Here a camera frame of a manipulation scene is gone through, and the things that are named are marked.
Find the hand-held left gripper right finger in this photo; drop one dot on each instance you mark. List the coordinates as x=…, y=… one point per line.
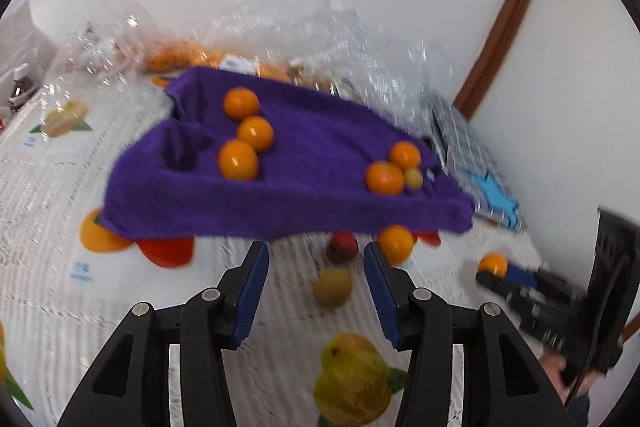
x=382, y=302

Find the blue star cutout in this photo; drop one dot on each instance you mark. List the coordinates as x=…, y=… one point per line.
x=495, y=197

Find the brown wooden door frame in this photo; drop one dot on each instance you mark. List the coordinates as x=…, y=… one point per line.
x=505, y=12

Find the printed white tablecloth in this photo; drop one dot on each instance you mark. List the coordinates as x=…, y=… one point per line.
x=50, y=187

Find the large clear plastic bag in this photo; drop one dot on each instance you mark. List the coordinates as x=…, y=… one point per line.
x=360, y=47

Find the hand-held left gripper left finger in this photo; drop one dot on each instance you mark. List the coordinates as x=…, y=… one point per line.
x=250, y=297

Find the checkered box with blue star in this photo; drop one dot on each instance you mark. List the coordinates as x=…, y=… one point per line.
x=465, y=142

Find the pile of bagged oranges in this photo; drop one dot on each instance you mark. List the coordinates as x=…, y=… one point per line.
x=200, y=56

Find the small crumpled clear plastic bag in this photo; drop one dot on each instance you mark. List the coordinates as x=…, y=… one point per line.
x=105, y=37

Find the purple towel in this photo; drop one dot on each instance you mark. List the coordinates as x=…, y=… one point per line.
x=300, y=197

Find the person's right hand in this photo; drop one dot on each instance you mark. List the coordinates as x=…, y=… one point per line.
x=555, y=364

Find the white plastic bag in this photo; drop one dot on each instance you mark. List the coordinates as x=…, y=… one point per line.
x=25, y=37

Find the brown bottle white cap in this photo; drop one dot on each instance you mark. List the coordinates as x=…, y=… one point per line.
x=20, y=89

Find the small round orange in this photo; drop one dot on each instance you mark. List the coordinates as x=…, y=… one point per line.
x=404, y=154
x=255, y=133
x=384, y=178
x=238, y=160
x=492, y=263
x=396, y=245
x=241, y=103

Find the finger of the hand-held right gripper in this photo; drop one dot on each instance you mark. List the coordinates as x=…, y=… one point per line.
x=500, y=289
x=522, y=277

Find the small red plum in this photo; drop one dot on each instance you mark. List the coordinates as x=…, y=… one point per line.
x=343, y=247

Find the small yellow-green plum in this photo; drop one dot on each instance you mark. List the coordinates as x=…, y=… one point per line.
x=414, y=177
x=332, y=287

